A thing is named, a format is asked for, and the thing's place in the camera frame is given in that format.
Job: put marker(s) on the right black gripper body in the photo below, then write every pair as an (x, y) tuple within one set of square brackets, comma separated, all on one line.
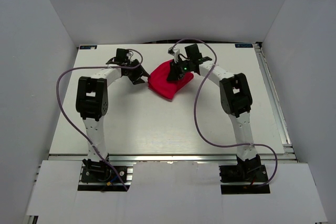
[(184, 67)]

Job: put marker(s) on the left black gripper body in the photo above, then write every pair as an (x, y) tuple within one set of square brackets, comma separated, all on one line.
[(134, 63)]

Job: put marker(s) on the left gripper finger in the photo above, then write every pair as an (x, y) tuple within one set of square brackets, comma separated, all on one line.
[(138, 81), (138, 71)]

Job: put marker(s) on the red t-shirt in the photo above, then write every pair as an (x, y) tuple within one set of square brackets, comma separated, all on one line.
[(157, 82)]

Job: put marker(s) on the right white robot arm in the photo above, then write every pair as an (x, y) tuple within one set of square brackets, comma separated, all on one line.
[(236, 101)]

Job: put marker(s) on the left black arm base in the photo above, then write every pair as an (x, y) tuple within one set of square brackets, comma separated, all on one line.
[(100, 177)]

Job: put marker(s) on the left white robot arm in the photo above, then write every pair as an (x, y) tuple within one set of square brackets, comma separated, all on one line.
[(92, 102)]

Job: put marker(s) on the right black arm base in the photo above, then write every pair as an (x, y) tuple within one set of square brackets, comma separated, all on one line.
[(235, 182)]

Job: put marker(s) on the left blue corner label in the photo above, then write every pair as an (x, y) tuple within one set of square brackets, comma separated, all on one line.
[(88, 47)]

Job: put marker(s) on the blue corner label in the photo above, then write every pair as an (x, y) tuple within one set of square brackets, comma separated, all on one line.
[(88, 47), (243, 45)]

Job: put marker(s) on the right blue corner label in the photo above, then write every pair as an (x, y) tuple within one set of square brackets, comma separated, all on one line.
[(243, 45)]

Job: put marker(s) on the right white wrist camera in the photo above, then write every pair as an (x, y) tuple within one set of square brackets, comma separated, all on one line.
[(175, 53)]

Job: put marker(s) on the aluminium front table rail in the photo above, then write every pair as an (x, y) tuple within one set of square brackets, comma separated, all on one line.
[(267, 158)]

